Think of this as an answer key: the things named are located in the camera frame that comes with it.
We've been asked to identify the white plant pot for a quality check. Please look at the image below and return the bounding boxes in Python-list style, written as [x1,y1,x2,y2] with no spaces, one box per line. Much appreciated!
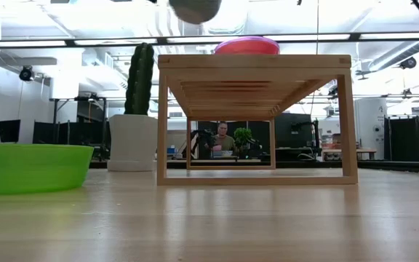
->
[106,114,159,172]

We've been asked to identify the orange patterned ceramic bowl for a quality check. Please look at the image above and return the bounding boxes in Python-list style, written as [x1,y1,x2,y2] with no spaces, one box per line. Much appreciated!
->
[168,0,223,25]

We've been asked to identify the black table frame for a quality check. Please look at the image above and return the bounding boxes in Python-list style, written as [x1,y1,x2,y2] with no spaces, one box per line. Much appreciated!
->
[89,159,419,175]

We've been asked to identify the black ceiling spotlight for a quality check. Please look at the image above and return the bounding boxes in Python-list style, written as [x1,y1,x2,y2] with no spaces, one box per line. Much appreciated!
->
[18,65,36,82]
[398,56,418,71]

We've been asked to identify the wooden slatted shelf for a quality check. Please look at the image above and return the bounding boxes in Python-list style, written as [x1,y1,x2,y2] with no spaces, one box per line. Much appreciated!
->
[156,54,359,187]

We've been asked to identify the green plastic bowl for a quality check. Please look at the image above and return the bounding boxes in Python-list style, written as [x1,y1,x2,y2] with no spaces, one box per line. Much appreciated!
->
[0,143,95,195]

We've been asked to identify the red plastic bowl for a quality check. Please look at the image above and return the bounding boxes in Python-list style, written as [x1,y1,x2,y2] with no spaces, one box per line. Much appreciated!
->
[214,36,281,55]

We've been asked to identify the person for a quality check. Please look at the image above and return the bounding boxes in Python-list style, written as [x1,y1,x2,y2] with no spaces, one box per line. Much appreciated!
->
[209,122,238,159]

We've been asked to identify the small black monitor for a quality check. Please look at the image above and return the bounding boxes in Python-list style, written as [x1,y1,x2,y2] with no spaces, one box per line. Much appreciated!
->
[0,119,22,143]

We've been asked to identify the wooden background bench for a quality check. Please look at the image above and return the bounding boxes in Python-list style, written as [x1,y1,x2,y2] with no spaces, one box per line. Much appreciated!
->
[321,147,378,162]

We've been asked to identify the small green potted plant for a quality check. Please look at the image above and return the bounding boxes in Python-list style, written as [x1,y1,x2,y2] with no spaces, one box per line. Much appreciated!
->
[233,127,253,146]

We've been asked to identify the white background cabinet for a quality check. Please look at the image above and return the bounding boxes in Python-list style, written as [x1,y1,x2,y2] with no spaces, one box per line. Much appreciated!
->
[354,97,388,161]

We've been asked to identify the large black screen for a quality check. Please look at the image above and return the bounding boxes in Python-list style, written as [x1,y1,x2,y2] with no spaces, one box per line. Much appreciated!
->
[274,112,322,161]

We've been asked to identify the black partition screens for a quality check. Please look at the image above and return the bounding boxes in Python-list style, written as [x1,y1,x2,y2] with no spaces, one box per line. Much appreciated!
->
[383,115,419,163]
[32,119,111,147]

